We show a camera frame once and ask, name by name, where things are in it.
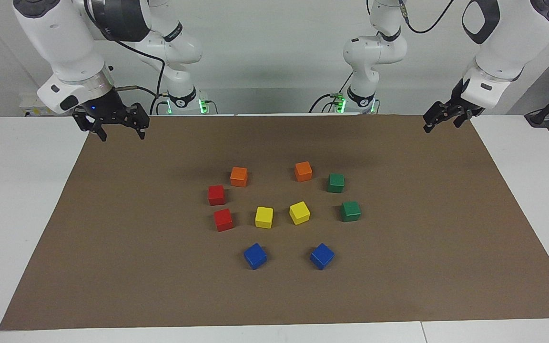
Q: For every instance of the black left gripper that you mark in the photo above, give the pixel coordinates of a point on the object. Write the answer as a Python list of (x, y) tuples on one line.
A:
[(459, 104)]

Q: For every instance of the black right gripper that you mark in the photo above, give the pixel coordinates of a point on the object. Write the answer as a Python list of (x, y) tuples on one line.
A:
[(102, 110)]

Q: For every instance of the red wooden cube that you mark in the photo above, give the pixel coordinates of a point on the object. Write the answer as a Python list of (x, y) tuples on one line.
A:
[(223, 220), (216, 195)]

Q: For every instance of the green wooden cube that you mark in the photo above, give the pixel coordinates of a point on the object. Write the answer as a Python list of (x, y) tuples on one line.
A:
[(350, 211), (335, 183)]

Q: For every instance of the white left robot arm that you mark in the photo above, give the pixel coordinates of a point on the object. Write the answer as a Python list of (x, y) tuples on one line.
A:
[(508, 47)]

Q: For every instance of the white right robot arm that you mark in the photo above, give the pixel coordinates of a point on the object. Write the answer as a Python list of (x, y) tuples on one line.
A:
[(60, 38)]

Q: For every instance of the white power strip box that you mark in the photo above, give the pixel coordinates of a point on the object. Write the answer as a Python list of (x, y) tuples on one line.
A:
[(31, 105)]

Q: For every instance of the orange wooden cube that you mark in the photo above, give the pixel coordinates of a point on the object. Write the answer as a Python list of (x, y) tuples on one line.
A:
[(238, 176), (303, 171)]

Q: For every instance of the brown table mat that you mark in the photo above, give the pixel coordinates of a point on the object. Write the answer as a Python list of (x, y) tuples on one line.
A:
[(160, 276)]

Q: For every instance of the yellow wooden cube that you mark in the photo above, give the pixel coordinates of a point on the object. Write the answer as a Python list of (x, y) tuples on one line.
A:
[(264, 217), (299, 213)]

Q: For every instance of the blue wooden cube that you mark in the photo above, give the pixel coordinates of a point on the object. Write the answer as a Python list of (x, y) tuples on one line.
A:
[(255, 256), (322, 256)]

